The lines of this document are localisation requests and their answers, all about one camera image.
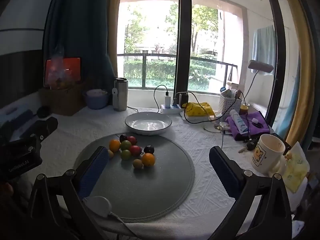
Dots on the orange tangerine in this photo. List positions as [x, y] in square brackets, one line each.
[114, 145]
[148, 159]

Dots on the light blue hanging towel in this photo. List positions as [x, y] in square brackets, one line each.
[262, 45]

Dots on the red apple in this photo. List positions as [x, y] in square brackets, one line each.
[135, 150]
[132, 139]

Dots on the pale yellow paper bag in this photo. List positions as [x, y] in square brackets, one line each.
[297, 170]

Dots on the white bear print mug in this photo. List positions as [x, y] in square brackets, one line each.
[265, 157]

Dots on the purple cloth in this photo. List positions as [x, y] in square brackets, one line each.
[262, 130]

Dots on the green apple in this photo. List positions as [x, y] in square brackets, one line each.
[125, 155]
[126, 144]

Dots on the yellow printed plastic bag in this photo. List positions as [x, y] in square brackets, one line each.
[198, 109]

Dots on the black round object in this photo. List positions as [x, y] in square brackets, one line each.
[43, 111]

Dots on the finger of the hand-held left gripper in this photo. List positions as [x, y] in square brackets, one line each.
[46, 126]

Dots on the bunch of keys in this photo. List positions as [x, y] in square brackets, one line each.
[250, 145]

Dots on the brown cardboard box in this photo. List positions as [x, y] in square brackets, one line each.
[62, 102]

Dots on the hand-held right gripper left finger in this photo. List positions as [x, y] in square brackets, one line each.
[96, 171]

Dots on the white ceramic plate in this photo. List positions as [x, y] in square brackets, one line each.
[148, 128]

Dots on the white plastic basket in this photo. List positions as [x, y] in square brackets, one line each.
[228, 105]

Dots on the white desk lamp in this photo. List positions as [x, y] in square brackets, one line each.
[261, 67]

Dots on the white charger plug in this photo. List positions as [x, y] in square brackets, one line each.
[167, 99]

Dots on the dark purple plum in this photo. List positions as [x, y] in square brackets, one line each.
[123, 138]
[149, 149]

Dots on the black window frame post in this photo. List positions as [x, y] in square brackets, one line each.
[183, 42]

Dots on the black power adapter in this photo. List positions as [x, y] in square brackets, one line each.
[183, 98]

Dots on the grey round placemat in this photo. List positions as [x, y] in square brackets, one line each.
[150, 187]

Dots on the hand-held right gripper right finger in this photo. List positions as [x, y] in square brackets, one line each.
[223, 172]

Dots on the white textured tablecloth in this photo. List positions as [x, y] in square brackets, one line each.
[200, 140]

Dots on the white power strip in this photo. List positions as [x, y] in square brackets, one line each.
[172, 110]

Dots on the teal curtain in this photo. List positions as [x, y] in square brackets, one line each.
[75, 30]

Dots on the tablet with red screen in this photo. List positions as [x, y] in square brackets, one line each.
[68, 70]

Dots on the brown kiwi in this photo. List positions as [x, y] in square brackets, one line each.
[137, 163]
[110, 153]

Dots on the yellow curtain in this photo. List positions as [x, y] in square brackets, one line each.
[113, 30]
[303, 67]

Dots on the steel travel tumbler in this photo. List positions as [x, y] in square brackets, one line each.
[121, 95]

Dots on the balcony railing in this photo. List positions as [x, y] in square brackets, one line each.
[160, 54]

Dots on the blue bowl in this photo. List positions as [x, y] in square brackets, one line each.
[96, 102]

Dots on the small yellow jar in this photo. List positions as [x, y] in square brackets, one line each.
[244, 109]

